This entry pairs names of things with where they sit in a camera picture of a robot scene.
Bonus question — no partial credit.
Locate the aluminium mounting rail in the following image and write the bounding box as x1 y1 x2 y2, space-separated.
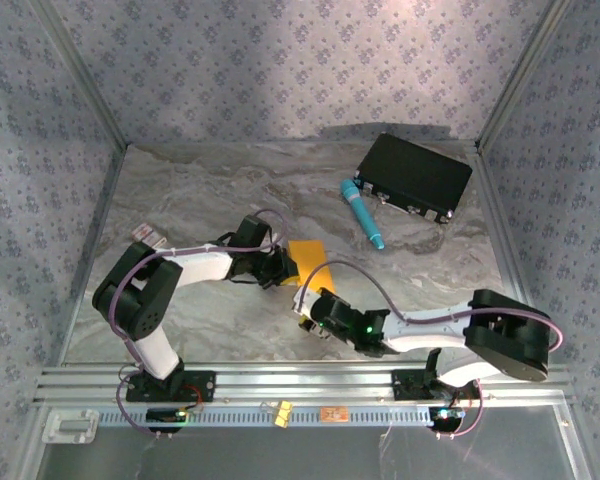
34 363 574 405

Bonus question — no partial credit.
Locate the grey slotted cable duct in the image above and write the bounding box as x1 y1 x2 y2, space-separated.
97 403 434 429

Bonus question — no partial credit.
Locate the orange paper sheet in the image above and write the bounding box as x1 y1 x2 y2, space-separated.
287 239 337 297

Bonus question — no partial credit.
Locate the left controller board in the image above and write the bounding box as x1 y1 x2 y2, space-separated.
146 407 189 425

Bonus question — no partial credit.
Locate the small red white box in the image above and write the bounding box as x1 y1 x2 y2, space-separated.
131 223 167 249

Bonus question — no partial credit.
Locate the aluminium table edge profile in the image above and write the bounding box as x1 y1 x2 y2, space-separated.
54 143 129 367
473 142 530 297

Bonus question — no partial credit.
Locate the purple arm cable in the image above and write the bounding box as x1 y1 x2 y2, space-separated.
297 259 565 441
108 208 289 441

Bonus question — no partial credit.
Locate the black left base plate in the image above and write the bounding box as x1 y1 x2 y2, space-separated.
126 369 217 404

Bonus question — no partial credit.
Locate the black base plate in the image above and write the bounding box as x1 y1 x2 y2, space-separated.
126 369 217 404
392 368 484 401

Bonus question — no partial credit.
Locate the yellow binder clip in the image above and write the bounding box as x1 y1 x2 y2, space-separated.
272 399 294 429

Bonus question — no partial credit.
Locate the teal marker pen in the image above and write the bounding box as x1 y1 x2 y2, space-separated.
340 178 385 251

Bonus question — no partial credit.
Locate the black hard case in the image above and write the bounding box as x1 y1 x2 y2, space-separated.
353 132 474 225

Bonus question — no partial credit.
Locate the controller board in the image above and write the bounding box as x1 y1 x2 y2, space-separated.
428 406 465 425
146 407 189 425

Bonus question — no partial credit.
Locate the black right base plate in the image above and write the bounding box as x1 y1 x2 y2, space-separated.
392 368 484 401

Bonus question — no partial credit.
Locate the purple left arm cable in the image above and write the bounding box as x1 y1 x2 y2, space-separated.
108 208 289 441

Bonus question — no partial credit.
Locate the right controller board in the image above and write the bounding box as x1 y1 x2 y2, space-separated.
428 406 465 425

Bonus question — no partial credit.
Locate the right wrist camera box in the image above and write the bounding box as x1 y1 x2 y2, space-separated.
292 286 327 317

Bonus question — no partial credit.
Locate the grey metal bracket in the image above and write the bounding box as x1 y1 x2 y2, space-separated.
42 408 101 445

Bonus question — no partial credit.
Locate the aluminium frame post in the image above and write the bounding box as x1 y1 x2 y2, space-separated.
474 0 576 151
29 0 130 149

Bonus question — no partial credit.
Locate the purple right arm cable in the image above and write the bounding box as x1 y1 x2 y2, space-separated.
297 259 565 441

